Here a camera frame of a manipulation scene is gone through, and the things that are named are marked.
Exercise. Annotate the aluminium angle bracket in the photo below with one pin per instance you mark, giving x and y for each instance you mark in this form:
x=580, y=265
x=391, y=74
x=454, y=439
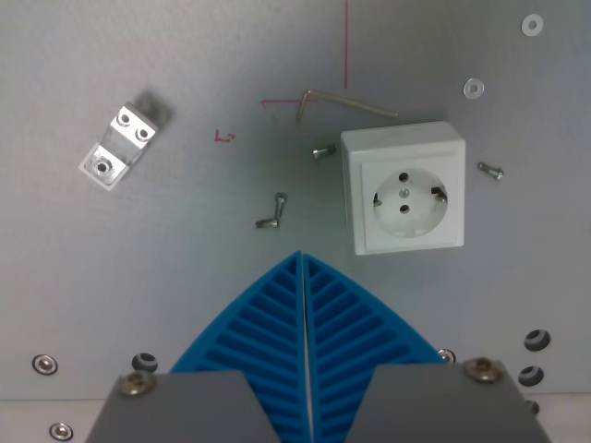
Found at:
x=117, y=147

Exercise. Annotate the metal allen key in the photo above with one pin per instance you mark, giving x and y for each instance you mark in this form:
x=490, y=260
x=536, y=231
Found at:
x=344, y=102

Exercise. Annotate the clear washer upper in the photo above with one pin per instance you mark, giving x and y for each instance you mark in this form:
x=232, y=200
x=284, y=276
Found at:
x=532, y=24

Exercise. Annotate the table plate bolt head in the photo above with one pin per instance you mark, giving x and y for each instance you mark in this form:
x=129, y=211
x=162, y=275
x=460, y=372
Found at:
x=44, y=364
x=446, y=354
x=60, y=431

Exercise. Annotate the white wall power socket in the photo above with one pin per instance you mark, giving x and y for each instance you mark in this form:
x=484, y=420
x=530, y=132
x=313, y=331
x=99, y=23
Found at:
x=406, y=189

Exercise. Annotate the flat metal washer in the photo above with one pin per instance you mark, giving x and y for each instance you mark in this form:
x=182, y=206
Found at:
x=473, y=88

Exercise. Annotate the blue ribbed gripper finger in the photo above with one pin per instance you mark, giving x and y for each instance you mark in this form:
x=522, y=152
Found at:
x=351, y=323
x=258, y=323

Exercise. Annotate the small silver screw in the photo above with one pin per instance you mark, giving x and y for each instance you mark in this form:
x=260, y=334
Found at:
x=267, y=223
x=490, y=171
x=280, y=205
x=323, y=151

